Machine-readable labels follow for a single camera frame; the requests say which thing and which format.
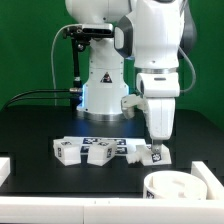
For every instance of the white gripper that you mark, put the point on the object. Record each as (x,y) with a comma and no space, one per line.
(159,116)

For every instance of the white round stool seat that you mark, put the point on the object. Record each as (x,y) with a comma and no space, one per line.
(174,185)

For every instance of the white marker sheet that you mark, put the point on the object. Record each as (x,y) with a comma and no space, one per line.
(124,145)

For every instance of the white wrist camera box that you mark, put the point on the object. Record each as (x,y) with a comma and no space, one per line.
(131,102)

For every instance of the black camera stand pole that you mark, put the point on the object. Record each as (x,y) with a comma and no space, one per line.
(77,63)

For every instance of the black camera on stand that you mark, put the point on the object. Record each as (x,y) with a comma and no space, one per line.
(104,30)

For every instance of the white front rail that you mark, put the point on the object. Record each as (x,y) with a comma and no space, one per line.
(44,210)

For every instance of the white left rail block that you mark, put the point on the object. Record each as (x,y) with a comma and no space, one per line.
(4,169)

